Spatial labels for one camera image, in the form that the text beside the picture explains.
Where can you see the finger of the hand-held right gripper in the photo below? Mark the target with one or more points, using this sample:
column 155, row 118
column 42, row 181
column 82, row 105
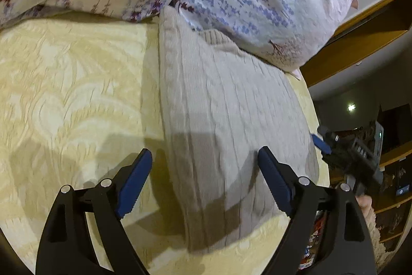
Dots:
column 325, row 132
column 321, row 144

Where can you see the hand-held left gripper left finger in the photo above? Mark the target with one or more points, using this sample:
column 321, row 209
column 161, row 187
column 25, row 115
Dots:
column 135, row 181

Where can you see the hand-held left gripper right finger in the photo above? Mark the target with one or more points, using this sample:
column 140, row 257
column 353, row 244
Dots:
column 276, row 181

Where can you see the beige knitted cushion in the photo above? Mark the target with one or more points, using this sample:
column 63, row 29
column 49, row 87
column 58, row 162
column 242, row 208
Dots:
column 219, row 107

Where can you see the person's right forearm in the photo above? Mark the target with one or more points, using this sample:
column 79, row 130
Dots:
column 378, row 233

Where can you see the person's right hand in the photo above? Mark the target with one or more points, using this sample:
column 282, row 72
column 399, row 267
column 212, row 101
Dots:
column 365, row 204

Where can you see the dark wooden shelf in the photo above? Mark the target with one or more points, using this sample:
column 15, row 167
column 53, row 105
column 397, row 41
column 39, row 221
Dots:
column 396, row 197

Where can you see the bedside clutter pile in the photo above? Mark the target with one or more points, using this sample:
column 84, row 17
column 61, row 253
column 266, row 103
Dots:
column 313, row 236

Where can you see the yellow patterned bedspread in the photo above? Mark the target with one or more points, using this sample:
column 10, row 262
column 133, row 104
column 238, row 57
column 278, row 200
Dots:
column 64, row 85

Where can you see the wooden headboard frame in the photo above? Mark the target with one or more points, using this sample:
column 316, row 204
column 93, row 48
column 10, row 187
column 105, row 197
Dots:
column 354, row 49

